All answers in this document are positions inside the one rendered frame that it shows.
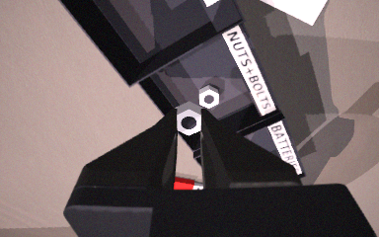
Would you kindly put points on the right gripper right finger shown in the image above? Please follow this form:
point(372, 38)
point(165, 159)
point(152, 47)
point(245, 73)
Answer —
point(239, 162)

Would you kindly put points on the white hex nut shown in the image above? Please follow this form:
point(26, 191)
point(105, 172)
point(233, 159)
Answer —
point(208, 96)
point(188, 118)

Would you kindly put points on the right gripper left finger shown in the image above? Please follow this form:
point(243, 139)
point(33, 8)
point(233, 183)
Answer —
point(140, 160)

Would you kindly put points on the black three-compartment bin rack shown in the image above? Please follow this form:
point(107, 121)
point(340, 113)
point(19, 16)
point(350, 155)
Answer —
point(140, 37)

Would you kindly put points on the red usb stick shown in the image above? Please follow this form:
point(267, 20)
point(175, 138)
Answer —
point(181, 183)

